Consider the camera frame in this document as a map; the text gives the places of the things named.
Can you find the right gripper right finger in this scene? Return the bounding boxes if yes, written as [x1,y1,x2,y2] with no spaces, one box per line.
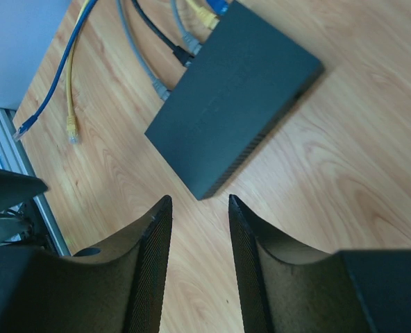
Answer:
[228,195,411,332]

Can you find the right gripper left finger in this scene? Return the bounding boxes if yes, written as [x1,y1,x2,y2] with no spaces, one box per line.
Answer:
[0,196,172,332]

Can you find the black network switch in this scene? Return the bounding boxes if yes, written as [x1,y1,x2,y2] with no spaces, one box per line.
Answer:
[145,1,324,200]

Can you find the blue ethernet cable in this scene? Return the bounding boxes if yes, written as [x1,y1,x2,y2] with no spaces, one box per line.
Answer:
[12,0,99,143]
[205,0,233,18]

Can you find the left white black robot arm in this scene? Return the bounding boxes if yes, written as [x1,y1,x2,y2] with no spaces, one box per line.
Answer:
[0,169,48,244]

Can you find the grey ethernet cable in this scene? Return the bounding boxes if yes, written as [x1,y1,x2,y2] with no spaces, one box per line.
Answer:
[115,0,172,102]
[169,0,203,57]

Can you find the black ethernet cable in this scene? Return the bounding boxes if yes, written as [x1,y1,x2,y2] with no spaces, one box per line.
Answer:
[130,0,194,68]

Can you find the yellow ethernet cable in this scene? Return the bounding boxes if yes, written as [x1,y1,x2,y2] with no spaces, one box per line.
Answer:
[184,0,221,31]

